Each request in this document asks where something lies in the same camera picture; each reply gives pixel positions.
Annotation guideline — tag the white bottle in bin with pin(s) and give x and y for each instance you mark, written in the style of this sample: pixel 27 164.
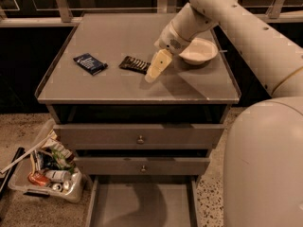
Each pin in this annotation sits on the white bottle in bin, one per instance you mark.
pixel 58 176

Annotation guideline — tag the silver can in bin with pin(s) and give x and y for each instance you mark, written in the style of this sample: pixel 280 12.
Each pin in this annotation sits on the silver can in bin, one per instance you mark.
pixel 66 186

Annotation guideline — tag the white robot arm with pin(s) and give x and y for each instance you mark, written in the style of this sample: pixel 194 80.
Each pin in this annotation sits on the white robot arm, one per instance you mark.
pixel 263 157

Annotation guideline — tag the white paper bowl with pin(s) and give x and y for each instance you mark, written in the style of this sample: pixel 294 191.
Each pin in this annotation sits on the white paper bowl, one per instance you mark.
pixel 199 51

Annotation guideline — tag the clear plastic bin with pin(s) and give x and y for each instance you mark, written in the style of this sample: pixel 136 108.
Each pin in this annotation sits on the clear plastic bin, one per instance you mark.
pixel 41 160

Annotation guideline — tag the chocolate rxbar dark wrapper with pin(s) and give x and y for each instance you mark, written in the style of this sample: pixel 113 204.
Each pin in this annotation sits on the chocolate rxbar dark wrapper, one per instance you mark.
pixel 134 64

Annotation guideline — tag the metal railing frame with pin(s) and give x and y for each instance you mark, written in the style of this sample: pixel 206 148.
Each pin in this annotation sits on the metal railing frame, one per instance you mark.
pixel 68 12

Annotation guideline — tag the grey drawer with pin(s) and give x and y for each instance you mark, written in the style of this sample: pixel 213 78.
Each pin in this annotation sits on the grey drawer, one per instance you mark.
pixel 139 136
pixel 141 165
pixel 143 201

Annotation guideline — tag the black flat object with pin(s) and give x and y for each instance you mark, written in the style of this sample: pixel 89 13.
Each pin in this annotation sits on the black flat object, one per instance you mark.
pixel 5 179

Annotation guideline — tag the grey bottom drawer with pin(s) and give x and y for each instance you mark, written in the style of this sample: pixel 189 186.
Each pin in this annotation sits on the grey bottom drawer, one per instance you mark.
pixel 143 201

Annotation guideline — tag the blue snack bar wrapper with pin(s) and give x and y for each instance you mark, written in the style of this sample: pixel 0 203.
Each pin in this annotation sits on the blue snack bar wrapper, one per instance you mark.
pixel 90 64

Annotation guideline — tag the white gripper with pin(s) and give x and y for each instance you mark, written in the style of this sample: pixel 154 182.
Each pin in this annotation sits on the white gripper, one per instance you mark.
pixel 168 41

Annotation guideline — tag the orange snack packet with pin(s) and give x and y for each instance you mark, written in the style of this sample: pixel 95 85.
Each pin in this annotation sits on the orange snack packet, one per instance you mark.
pixel 38 179

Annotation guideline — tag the white stick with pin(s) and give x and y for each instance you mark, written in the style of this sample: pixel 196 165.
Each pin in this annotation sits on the white stick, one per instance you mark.
pixel 23 156

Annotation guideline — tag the grey drawer cabinet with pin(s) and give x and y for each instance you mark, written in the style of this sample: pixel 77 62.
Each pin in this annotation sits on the grey drawer cabinet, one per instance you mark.
pixel 183 94

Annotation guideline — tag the grey middle drawer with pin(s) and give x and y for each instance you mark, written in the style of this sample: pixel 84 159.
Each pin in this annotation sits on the grey middle drawer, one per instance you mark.
pixel 141 165

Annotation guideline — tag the grey top drawer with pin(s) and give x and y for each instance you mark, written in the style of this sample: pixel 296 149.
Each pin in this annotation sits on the grey top drawer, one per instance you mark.
pixel 139 136

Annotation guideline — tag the green snack bag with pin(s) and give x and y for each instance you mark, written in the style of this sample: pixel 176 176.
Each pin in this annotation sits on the green snack bag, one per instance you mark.
pixel 64 159

